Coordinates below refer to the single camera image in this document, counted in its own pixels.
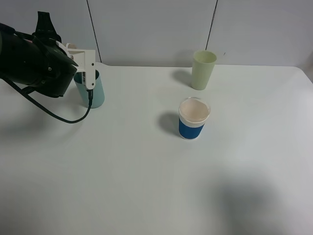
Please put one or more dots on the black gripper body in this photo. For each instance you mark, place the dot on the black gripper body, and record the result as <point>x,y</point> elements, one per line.
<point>36,59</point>

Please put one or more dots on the clear plastic drink bottle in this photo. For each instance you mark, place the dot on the clear plastic drink bottle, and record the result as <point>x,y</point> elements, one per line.
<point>78,56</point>

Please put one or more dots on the teal plastic cup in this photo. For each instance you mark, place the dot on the teal plastic cup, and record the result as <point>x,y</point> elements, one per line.
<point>98,92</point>

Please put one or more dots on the blue sleeved white cup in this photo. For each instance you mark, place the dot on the blue sleeved white cup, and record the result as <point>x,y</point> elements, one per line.
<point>193,114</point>

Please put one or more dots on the light green plastic cup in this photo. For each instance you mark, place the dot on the light green plastic cup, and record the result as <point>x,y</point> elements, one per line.
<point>203,64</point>

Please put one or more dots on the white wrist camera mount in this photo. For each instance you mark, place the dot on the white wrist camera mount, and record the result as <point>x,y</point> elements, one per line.
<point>85,62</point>

